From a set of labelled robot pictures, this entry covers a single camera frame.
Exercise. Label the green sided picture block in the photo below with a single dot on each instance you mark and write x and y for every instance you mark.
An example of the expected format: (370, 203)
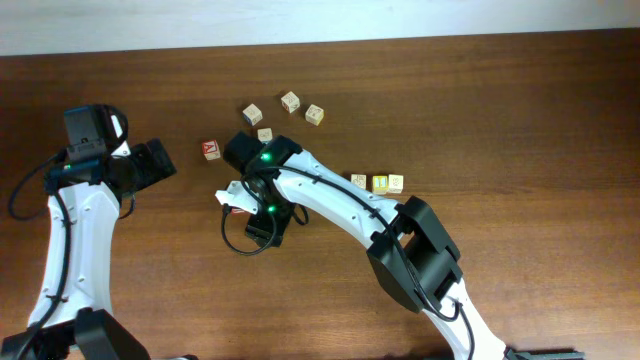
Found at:
(359, 180)

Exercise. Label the plain white wooden block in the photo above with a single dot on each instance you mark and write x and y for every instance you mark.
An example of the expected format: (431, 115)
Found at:
(396, 183)

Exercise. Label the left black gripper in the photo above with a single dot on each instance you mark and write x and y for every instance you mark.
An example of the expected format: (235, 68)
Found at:
(157, 168)

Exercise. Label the number four blue block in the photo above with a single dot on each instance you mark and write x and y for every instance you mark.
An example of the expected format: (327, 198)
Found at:
(265, 135)

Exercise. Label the animal picture wooden block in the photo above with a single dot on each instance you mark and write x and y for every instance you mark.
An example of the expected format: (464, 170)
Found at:
(314, 114)

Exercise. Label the red letter A block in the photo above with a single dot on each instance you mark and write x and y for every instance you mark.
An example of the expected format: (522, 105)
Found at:
(211, 150)

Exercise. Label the yellow letter wooden block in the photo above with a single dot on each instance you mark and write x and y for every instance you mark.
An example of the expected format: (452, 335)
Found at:
(380, 184)

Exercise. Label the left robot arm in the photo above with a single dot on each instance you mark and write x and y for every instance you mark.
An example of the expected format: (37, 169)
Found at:
(86, 183)

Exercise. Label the black base bracket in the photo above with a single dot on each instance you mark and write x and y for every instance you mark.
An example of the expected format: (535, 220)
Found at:
(510, 354)

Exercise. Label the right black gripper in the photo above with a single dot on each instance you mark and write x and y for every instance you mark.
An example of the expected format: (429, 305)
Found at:
(261, 227)

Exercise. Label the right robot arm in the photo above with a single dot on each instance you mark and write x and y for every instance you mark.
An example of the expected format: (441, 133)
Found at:
(412, 255)

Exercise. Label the red sided wooden block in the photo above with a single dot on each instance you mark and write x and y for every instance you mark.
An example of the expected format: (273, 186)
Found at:
(290, 102)

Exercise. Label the blue sided wooden block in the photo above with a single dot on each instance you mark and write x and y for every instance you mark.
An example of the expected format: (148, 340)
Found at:
(252, 114)

